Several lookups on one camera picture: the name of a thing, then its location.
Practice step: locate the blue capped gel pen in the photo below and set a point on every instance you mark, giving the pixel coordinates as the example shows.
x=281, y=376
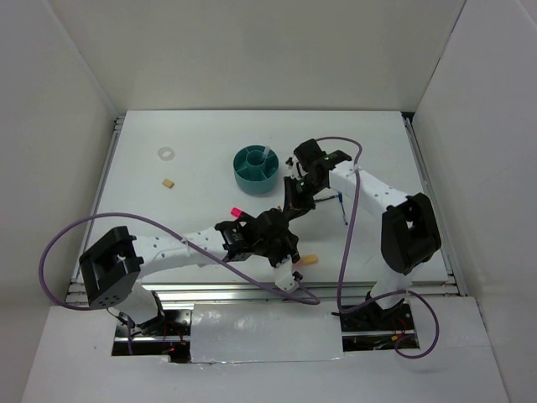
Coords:
x=343, y=211

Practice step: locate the black pink highlighter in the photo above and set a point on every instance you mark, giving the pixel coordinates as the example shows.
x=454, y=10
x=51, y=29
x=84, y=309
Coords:
x=237, y=212

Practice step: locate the teal round organizer container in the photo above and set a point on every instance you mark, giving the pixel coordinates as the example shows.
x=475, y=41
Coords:
x=251, y=175

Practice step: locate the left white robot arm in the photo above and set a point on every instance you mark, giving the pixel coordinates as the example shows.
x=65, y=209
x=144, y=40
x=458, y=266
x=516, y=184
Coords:
x=113, y=265

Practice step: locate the orange highlighter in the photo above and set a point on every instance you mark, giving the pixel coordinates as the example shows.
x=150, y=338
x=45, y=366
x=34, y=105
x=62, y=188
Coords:
x=307, y=260

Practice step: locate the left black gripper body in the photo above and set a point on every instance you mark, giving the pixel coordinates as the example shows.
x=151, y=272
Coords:
x=275, y=251

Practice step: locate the beige eraser block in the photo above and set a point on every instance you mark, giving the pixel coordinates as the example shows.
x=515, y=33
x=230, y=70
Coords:
x=168, y=183

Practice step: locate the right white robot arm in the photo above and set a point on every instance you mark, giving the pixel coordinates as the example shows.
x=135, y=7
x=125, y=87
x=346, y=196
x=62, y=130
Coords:
x=409, y=234

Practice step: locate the blue clear pen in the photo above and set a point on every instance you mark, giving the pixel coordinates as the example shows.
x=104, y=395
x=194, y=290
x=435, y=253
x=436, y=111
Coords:
x=326, y=198

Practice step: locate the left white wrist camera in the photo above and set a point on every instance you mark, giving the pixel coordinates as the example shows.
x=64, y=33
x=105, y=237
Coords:
x=285, y=276

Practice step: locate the clear tape roll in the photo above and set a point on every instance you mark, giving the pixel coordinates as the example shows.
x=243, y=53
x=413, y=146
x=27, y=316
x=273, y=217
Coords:
x=166, y=154

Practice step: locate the white foil cover plate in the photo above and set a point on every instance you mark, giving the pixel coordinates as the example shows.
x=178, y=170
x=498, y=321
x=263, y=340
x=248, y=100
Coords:
x=264, y=332

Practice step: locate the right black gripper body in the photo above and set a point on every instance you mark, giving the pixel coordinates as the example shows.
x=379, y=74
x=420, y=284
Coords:
x=315, y=188

